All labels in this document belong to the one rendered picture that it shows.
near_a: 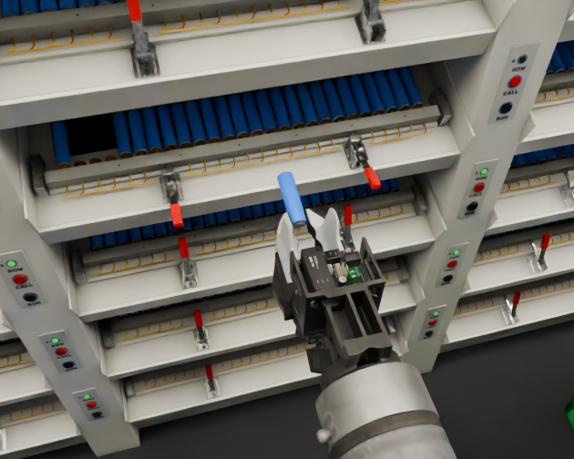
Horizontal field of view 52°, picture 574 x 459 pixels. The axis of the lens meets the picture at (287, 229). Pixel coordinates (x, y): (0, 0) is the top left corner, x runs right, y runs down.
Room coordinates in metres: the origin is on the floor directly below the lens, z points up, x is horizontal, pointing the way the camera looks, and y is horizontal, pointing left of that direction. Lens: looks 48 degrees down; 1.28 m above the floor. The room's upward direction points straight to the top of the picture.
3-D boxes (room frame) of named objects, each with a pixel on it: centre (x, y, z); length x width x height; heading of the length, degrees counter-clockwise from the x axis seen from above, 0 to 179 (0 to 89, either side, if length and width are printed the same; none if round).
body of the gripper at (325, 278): (0.28, -0.05, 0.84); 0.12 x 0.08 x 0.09; 15
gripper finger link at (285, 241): (0.38, 0.00, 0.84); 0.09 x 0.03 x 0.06; 19
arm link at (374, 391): (0.20, -0.07, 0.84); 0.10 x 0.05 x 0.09; 105
